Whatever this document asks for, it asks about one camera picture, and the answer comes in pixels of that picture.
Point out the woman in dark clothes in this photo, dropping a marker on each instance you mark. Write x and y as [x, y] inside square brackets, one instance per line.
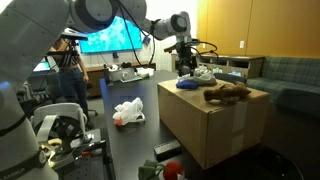
[72, 75]

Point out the white box on table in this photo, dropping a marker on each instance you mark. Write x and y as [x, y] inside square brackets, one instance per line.
[122, 74]

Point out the white knitted cloth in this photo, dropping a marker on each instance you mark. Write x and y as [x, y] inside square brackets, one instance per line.
[202, 76]

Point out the red and green plush radish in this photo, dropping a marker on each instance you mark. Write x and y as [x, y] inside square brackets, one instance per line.
[152, 170]

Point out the white plastic bag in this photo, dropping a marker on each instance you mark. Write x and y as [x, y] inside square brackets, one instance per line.
[129, 112]

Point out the large cardboard box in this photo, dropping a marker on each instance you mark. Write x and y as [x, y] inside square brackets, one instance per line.
[212, 131]

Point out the green plaid sofa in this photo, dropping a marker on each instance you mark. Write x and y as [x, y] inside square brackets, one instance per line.
[292, 82]

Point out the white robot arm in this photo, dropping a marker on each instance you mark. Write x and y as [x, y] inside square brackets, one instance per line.
[28, 28]

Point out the white robot base unit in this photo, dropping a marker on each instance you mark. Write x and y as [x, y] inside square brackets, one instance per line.
[60, 129]

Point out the black rectangular block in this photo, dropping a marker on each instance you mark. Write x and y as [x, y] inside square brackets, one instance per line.
[167, 150]

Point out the brown plush moose toy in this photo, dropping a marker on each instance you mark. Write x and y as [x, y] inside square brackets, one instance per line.
[227, 93]

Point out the low wooden shelf cabinet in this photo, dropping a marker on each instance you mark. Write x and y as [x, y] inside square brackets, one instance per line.
[242, 66]

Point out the camera on tripod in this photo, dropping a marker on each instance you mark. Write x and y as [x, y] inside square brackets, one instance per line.
[73, 37]

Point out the blue pouch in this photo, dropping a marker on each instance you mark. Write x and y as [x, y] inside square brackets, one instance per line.
[186, 85]

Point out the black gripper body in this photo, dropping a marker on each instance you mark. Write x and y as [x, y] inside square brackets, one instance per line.
[186, 60]

